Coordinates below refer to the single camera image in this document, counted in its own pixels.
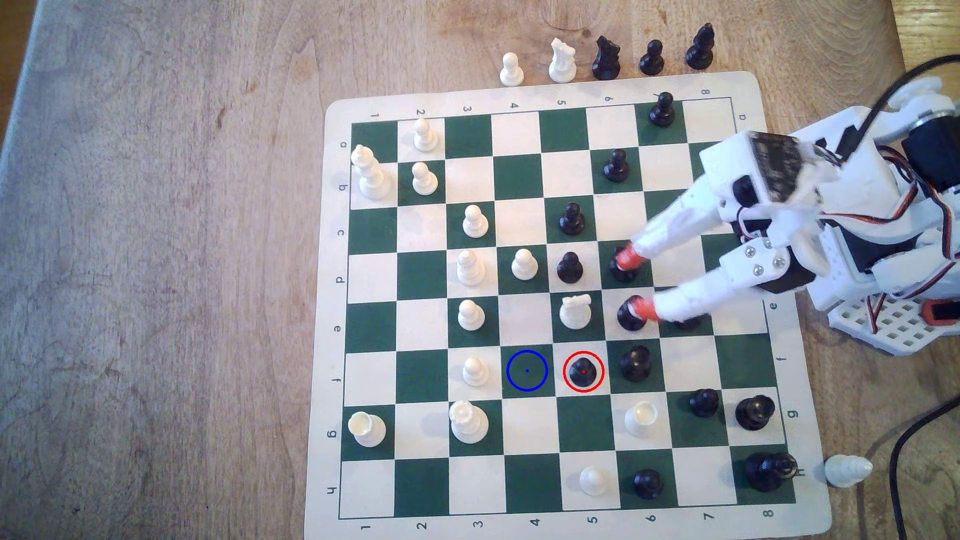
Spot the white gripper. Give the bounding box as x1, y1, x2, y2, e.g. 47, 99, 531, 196
613, 131, 835, 324

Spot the green and cream chess mat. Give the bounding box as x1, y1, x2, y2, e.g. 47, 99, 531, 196
303, 71, 834, 540

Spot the white knight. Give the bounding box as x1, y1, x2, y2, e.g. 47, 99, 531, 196
548, 37, 578, 84
559, 294, 594, 331

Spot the white rook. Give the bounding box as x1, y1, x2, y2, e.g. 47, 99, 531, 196
348, 411, 387, 449
624, 401, 660, 439

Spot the black knight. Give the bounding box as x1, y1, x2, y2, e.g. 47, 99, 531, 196
591, 35, 622, 81

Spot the white bishop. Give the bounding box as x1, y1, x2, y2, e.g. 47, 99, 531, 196
824, 453, 874, 489
456, 249, 487, 287

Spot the black king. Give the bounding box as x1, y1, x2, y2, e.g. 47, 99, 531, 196
744, 450, 798, 494

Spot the orange plastic clamp part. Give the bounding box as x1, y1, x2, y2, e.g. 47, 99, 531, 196
921, 297, 960, 325

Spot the white queen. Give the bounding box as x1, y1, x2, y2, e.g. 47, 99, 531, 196
448, 399, 490, 445

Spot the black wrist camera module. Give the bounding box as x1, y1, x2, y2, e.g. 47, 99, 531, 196
750, 133, 810, 205

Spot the white grid base plate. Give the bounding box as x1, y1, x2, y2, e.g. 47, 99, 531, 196
828, 292, 960, 356

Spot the red servo wire bundle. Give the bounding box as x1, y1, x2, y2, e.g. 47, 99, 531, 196
877, 142, 960, 260

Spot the black cable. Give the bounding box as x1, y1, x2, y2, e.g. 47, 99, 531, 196
888, 397, 960, 540
838, 54, 960, 162

